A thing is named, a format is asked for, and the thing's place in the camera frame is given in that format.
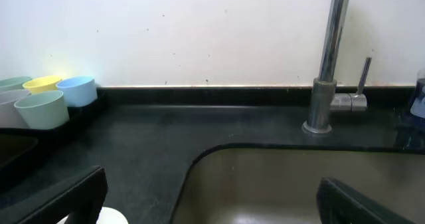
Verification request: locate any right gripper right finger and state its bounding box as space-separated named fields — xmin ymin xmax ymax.
xmin=315 ymin=176 xmax=418 ymax=224

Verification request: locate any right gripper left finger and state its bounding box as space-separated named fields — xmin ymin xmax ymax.
xmin=0 ymin=166 xmax=109 ymax=224

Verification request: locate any white cup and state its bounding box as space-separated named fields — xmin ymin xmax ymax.
xmin=56 ymin=206 xmax=129 ymax=224

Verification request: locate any black tray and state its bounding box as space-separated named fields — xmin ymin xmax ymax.
xmin=0 ymin=88 xmax=109 ymax=188

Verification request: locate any steel sink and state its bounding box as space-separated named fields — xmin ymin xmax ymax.
xmin=169 ymin=143 xmax=425 ymax=224

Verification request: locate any green cup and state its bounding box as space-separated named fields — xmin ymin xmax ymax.
xmin=0 ymin=76 xmax=33 ymax=92
xmin=13 ymin=90 xmax=70 ymax=130

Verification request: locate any steel tap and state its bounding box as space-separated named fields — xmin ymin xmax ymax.
xmin=301 ymin=0 xmax=373 ymax=134

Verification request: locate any grey cup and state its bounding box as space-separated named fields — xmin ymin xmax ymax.
xmin=0 ymin=88 xmax=31 ymax=129

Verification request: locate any blue cup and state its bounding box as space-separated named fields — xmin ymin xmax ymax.
xmin=56 ymin=76 xmax=98 ymax=108

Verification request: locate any yellow cup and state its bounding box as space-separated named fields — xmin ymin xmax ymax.
xmin=22 ymin=74 xmax=64 ymax=94

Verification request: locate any blue soap bottle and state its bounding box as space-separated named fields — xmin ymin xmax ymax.
xmin=408 ymin=69 xmax=425 ymax=128

